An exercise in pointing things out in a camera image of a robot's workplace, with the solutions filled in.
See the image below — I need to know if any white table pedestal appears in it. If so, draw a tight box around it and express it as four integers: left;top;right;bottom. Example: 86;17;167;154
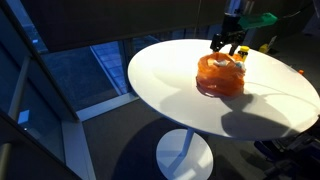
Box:
155;128;214;180

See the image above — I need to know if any yellow cap amber bottle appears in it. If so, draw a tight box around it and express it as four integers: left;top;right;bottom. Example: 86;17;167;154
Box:
237;45;250;63

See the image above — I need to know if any dark roller blind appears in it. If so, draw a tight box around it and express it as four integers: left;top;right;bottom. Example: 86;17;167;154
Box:
19;0;268;54

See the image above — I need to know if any small yellow object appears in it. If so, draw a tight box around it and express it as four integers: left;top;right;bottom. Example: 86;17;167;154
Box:
259;43;270;54

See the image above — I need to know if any white medicine bottle orange label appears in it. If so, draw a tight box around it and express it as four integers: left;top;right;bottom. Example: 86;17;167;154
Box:
213;59;231;68

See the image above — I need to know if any orange plastic bag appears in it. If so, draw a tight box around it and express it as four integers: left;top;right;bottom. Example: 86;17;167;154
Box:
195;51;247;98

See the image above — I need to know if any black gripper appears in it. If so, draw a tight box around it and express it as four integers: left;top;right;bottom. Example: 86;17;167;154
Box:
209;12;248;57

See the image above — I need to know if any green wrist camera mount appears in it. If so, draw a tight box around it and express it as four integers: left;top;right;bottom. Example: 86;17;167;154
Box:
238;12;278;30

